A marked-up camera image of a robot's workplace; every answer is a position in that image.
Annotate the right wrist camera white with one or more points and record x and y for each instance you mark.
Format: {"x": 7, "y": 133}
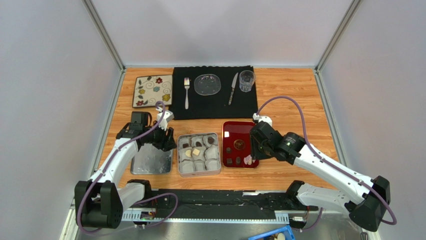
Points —
{"x": 262, "y": 118}

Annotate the pink metal tongs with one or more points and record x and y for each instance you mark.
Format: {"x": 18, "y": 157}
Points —
{"x": 251, "y": 159}

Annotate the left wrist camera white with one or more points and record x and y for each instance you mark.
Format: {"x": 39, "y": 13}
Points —
{"x": 163, "y": 118}

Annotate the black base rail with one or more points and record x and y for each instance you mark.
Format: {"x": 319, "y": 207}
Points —
{"x": 215, "y": 206}

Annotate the red lacquer tray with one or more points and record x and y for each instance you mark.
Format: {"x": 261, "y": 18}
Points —
{"x": 236, "y": 135}

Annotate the silver fork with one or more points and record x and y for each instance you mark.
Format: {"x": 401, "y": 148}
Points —
{"x": 187, "y": 87}

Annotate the clear drinking glass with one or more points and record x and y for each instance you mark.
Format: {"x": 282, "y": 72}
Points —
{"x": 247, "y": 79}

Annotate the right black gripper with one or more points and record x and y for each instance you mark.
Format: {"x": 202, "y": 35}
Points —
{"x": 258, "y": 146}

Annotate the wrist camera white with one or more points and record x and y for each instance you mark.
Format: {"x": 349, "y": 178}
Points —
{"x": 262, "y": 118}
{"x": 163, "y": 118}

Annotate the white square chocolate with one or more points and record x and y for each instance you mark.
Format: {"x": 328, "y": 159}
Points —
{"x": 195, "y": 152}

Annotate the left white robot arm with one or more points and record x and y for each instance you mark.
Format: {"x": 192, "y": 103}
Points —
{"x": 99, "y": 203}

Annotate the blue plastic crate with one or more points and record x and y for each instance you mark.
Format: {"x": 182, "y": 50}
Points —
{"x": 282, "y": 233}

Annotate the floral square plate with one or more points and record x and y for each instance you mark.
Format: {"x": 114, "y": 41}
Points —
{"x": 150, "y": 89}

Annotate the silver tin lid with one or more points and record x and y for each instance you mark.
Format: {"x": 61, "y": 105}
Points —
{"x": 152, "y": 161}

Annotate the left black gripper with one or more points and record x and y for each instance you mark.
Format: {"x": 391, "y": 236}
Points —
{"x": 166, "y": 143}

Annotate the silver chocolate tin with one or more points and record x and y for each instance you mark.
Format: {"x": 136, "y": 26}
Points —
{"x": 207, "y": 163}

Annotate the black cloth placemat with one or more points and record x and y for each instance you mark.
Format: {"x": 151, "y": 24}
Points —
{"x": 244, "y": 104}

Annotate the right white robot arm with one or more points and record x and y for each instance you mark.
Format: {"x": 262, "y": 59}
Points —
{"x": 364, "y": 199}

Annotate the silver table knife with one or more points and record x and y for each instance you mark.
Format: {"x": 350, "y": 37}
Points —
{"x": 233, "y": 85}

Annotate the clear glass plate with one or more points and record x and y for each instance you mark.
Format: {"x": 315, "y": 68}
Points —
{"x": 207, "y": 84}

